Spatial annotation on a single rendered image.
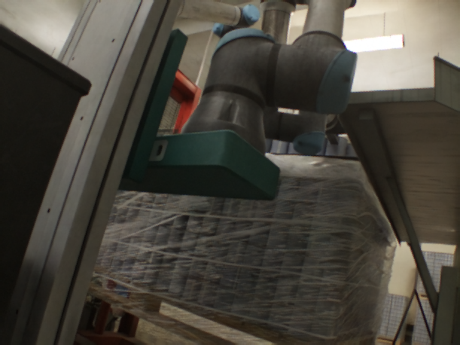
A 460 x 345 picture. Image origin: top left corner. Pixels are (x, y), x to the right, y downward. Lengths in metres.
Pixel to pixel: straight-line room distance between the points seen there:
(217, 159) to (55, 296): 0.30
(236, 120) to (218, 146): 0.08
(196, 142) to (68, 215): 0.22
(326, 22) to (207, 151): 0.38
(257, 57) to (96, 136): 0.30
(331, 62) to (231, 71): 0.17
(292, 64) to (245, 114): 0.12
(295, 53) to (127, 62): 0.28
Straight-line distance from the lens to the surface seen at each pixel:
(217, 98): 0.59
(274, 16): 0.96
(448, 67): 0.84
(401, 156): 1.02
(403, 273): 10.23
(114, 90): 0.58
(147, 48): 0.63
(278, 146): 1.27
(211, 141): 0.52
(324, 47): 0.64
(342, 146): 1.21
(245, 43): 0.65
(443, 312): 1.03
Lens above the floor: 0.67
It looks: 16 degrees up
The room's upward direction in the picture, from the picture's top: 14 degrees clockwise
